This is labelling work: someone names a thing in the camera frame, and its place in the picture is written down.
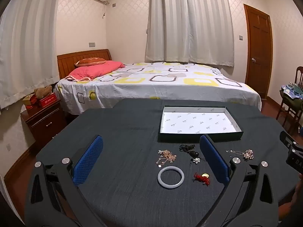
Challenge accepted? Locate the brown wooden nightstand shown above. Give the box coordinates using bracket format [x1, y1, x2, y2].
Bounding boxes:
[20, 98, 68, 142]

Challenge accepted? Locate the wooden chair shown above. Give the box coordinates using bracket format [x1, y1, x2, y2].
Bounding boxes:
[276, 66, 303, 135]

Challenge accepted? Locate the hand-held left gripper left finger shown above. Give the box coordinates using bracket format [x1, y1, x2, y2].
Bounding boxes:
[24, 135, 112, 227]

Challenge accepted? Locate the white jade bangle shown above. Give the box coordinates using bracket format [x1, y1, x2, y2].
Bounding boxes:
[157, 167, 185, 189]

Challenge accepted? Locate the white yellow patterned bedsheet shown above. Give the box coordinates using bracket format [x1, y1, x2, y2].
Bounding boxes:
[54, 62, 262, 116]

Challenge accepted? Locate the orange pillow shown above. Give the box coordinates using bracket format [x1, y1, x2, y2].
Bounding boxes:
[74, 57, 106, 67]

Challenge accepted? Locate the rose gold charm bracelet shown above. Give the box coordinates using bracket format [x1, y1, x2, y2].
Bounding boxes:
[155, 149, 178, 166]

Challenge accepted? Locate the dark grey tablecloth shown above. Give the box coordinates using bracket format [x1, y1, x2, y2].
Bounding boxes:
[35, 99, 303, 227]

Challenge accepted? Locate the white side window curtain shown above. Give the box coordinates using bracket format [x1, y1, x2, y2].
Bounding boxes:
[0, 0, 62, 108]

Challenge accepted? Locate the gold red gift box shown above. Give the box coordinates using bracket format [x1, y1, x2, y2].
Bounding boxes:
[22, 94, 38, 106]

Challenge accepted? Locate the wooden bed headboard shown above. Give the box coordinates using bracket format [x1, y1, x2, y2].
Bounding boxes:
[57, 49, 112, 79]

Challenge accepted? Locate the white pleated window curtain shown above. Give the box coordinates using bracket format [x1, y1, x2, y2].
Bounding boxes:
[145, 0, 238, 67]

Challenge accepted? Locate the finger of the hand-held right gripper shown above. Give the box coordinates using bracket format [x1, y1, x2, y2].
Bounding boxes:
[280, 131, 303, 150]

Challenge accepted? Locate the brown wooden door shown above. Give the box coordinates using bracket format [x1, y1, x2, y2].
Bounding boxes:
[243, 3, 272, 99]

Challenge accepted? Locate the black cord necklace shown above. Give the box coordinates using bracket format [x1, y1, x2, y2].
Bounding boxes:
[179, 144, 201, 164]

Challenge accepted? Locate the red cord round gold charm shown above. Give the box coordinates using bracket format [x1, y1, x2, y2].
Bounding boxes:
[192, 173, 211, 186]

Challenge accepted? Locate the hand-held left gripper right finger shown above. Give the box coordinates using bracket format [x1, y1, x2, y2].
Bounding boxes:
[196, 134, 281, 227]

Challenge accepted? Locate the pile of clothes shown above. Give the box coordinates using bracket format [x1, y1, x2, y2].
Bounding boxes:
[279, 82, 303, 110]

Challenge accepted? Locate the crystal flower chain ornament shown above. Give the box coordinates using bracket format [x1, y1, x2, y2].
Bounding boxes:
[226, 149, 254, 162]

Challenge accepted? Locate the pink pillow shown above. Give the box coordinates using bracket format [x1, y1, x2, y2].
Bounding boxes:
[65, 61, 125, 82]

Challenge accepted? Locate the person's right forearm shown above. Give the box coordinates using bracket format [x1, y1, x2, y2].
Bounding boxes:
[292, 173, 303, 207]

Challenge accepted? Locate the brown teddy bear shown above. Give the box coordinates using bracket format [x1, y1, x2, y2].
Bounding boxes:
[34, 85, 52, 99]

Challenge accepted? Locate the shallow white lined box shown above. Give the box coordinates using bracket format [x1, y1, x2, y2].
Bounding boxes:
[158, 106, 244, 143]

